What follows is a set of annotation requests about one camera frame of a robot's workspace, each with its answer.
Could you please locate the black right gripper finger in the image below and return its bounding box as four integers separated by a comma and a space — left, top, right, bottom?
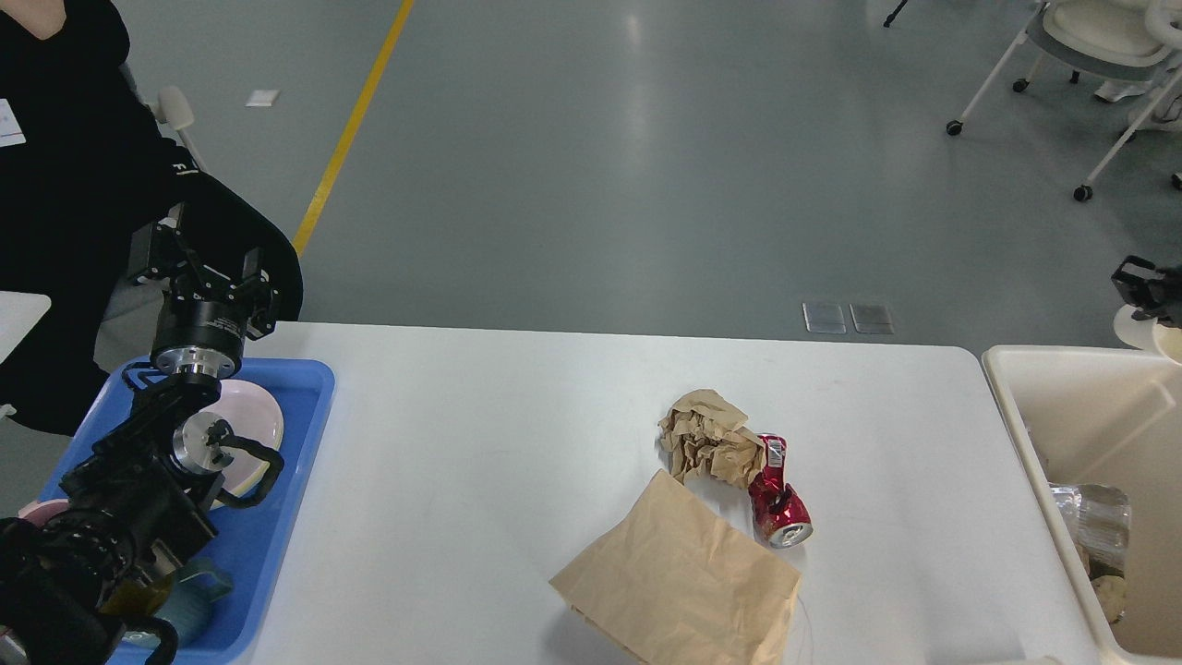
1110, 256, 1181, 330

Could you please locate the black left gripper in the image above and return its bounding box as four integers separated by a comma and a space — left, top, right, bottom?
126, 202, 280, 380

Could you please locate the pink plate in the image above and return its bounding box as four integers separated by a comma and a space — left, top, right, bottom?
191, 379, 284, 497

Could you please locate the silver foil wrapper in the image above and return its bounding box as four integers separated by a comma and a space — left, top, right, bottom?
1048, 483, 1131, 578

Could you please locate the pink mug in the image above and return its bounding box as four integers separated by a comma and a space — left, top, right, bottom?
18, 498, 70, 527

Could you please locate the brown paper ball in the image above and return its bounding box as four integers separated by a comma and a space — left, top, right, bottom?
660, 389, 766, 489

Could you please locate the brown paper bag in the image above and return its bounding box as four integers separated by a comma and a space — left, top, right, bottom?
550, 471, 803, 664

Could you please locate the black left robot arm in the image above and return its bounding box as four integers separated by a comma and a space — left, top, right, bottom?
1, 206, 284, 664

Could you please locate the white plastic bin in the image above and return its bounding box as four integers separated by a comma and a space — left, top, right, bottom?
983, 345, 1181, 664

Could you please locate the person in black clothes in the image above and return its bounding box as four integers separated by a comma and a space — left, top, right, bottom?
1, 1, 176, 435

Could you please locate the white paper scrap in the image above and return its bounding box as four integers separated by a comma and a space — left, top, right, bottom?
243, 89, 282, 107

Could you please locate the white table corner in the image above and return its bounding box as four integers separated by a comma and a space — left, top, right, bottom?
1, 291, 52, 361

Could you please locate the white office chair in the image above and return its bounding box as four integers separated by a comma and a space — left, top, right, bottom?
946, 0, 1182, 202

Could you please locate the blue plastic tray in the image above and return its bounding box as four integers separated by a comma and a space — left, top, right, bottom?
37, 358, 335, 665

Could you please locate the right clear floor plate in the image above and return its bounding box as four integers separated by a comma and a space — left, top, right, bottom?
850, 304, 895, 335

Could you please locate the clear floor plate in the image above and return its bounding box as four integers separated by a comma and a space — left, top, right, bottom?
803, 302, 847, 335
850, 304, 895, 335

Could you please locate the crumpled brown napkin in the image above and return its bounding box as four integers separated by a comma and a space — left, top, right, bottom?
1091, 575, 1128, 624

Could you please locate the teal mug yellow inside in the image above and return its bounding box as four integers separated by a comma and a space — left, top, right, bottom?
103, 558, 234, 647

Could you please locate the left clear floor plate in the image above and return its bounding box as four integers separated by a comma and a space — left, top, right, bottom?
803, 302, 847, 335

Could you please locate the crushed red soda can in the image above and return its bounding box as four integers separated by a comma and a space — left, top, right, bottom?
748, 433, 814, 549

